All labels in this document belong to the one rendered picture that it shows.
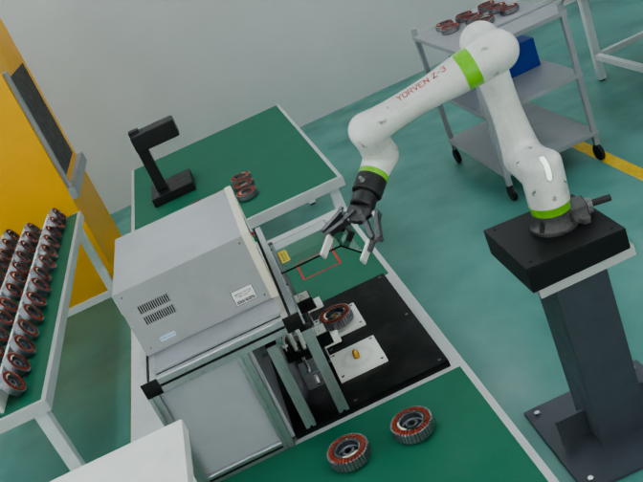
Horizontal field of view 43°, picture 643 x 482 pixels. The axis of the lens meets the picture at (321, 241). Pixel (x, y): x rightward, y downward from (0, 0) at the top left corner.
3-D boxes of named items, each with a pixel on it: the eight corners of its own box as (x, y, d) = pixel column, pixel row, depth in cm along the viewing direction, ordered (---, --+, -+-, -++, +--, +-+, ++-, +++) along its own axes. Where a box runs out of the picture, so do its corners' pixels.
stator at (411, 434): (420, 408, 214) (415, 398, 213) (444, 427, 205) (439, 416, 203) (386, 432, 211) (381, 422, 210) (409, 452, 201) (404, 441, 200)
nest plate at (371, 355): (374, 338, 249) (372, 334, 249) (388, 361, 236) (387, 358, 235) (330, 359, 249) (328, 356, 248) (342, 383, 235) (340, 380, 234)
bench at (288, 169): (319, 197, 588) (277, 103, 558) (394, 302, 419) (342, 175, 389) (179, 261, 582) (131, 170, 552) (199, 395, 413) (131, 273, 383)
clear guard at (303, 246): (345, 228, 270) (339, 212, 267) (365, 253, 248) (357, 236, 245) (255, 269, 268) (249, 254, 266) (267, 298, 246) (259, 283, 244)
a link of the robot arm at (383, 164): (408, 150, 249) (375, 147, 254) (395, 127, 239) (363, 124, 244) (394, 189, 244) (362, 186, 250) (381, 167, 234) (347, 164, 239)
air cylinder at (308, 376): (320, 371, 245) (312, 357, 243) (324, 383, 238) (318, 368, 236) (304, 378, 245) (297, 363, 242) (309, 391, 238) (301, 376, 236)
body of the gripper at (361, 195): (348, 187, 240) (338, 215, 237) (373, 189, 235) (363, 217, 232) (359, 200, 246) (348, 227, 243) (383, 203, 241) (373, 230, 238)
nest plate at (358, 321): (354, 305, 272) (353, 302, 271) (365, 324, 258) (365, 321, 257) (314, 324, 271) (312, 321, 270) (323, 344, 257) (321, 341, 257)
